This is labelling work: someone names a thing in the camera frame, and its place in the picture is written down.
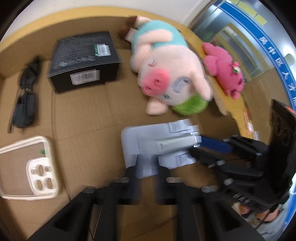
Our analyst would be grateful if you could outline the pig plush toy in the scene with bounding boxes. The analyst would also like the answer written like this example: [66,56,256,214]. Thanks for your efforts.
[119,16,214,116]

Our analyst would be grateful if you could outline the black sunglasses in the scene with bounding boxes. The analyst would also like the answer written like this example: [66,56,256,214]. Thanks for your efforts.
[8,56,41,134]

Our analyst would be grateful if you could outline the cream phone case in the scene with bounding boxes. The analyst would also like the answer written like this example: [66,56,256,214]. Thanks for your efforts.
[0,136,62,201]

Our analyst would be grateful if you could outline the person's light clothing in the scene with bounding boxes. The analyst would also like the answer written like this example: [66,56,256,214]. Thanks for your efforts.
[252,197,294,237]

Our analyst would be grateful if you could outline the pink plush toy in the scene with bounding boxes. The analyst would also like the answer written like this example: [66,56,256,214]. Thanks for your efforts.
[202,42,247,100]

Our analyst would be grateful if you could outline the person's right hand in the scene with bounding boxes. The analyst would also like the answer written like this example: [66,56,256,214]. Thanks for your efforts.
[232,202,279,222]

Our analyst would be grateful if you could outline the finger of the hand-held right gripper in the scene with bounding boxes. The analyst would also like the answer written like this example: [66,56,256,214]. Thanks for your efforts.
[199,136,270,160]
[189,147,265,180]

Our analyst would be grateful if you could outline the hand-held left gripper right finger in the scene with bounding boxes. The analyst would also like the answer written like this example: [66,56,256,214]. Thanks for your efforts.
[155,166,266,241]

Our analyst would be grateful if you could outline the black product box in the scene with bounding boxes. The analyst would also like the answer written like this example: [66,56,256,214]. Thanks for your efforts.
[46,31,123,93]

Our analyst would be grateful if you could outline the blue wall banner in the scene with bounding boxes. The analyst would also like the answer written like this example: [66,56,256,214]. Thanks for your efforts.
[217,0,296,109]

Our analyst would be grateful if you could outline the brown cardboard box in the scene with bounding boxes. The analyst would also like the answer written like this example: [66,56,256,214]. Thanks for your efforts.
[0,8,278,241]

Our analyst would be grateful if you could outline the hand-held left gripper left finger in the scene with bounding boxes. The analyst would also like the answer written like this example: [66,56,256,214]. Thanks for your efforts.
[28,167,141,241]

